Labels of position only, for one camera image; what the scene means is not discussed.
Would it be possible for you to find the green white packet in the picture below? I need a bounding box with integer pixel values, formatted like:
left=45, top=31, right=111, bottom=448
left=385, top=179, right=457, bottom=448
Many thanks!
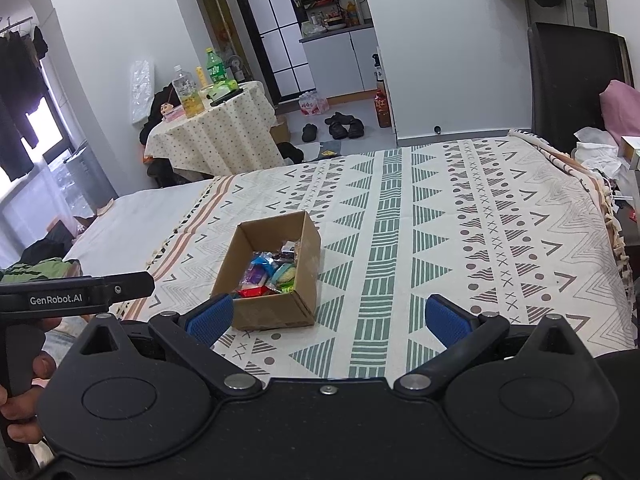
left=207, top=79, right=238, bottom=101

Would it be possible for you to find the clear plastic pack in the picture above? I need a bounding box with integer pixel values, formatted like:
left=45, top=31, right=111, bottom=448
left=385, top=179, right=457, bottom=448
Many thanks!
left=129, top=60, right=155, bottom=125

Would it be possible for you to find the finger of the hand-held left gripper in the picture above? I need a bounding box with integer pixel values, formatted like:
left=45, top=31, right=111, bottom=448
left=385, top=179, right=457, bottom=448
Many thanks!
left=104, top=271, right=156, bottom=307

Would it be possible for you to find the black framed sliding door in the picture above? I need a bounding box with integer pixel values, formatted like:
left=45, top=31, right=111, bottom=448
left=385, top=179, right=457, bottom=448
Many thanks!
left=227, top=0, right=317, bottom=103

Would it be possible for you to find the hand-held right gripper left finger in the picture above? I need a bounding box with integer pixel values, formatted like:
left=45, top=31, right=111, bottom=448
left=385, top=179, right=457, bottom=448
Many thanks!
left=75, top=294, right=262, bottom=401

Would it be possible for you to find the green striped clothing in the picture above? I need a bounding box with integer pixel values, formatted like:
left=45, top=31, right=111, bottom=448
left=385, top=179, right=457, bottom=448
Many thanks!
left=0, top=257, right=81, bottom=283

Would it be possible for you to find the red oil jug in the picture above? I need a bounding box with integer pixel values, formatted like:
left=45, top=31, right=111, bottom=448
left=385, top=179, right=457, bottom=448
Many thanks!
left=374, top=89, right=393, bottom=128

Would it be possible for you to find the round table with dotted cloth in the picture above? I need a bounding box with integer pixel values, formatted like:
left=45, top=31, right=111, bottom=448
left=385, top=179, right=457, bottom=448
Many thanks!
left=144, top=80, right=286, bottom=176

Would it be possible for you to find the purple snack packet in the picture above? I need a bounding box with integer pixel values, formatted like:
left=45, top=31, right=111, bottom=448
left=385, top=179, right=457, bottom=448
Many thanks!
left=243, top=265, right=273, bottom=288

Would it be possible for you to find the black clothing pile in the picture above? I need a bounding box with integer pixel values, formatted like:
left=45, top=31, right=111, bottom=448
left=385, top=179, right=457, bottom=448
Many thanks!
left=20, top=237, right=76, bottom=266

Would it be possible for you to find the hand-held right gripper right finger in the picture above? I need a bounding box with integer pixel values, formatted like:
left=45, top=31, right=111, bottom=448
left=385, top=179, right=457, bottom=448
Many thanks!
left=395, top=294, right=587, bottom=401

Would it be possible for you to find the white crumpled cloth pile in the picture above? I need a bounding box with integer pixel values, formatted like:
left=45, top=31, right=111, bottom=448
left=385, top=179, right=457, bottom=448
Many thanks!
left=574, top=127, right=631, bottom=181

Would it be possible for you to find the white kitchen cabinet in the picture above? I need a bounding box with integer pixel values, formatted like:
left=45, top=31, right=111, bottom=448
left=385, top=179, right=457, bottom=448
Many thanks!
left=300, top=25, right=381, bottom=97

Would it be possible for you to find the white side table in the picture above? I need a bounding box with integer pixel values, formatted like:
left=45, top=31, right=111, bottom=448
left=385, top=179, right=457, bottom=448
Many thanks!
left=617, top=135, right=640, bottom=171

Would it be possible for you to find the brown cardboard box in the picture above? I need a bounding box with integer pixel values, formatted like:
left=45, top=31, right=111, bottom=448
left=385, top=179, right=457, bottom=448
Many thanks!
left=210, top=210, right=322, bottom=332

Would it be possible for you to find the grey bin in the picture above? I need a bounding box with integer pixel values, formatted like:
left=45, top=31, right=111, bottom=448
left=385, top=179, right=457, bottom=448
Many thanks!
left=65, top=142, right=118, bottom=211

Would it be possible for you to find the tall wooden panel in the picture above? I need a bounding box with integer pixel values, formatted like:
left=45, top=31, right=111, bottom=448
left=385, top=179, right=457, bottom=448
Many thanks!
left=185, top=0, right=251, bottom=81

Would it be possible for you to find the pink pillow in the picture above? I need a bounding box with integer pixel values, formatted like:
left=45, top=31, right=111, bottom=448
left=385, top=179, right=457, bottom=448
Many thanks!
left=599, top=79, right=640, bottom=148

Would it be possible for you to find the white bed sheet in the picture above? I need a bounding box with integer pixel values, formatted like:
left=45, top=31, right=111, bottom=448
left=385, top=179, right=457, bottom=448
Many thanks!
left=62, top=177, right=213, bottom=281

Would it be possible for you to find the clear bottle with yellow liquid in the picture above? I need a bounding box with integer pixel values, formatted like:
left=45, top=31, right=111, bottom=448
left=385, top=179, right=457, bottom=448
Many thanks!
left=171, top=65, right=206, bottom=117

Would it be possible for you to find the black bag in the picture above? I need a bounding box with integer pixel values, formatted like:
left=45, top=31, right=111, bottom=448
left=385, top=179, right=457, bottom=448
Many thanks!
left=276, top=142, right=306, bottom=165

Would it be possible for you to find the bright green snack packet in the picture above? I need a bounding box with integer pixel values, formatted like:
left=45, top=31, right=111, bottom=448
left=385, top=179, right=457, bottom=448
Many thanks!
left=270, top=262, right=297, bottom=291

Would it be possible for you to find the person's left hand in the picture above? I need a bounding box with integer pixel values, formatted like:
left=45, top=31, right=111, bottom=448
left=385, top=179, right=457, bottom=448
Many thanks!
left=0, top=352, right=57, bottom=445

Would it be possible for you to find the green soda bottle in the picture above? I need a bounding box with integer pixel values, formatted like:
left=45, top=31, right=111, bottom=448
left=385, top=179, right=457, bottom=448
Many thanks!
left=205, top=48, right=228, bottom=83

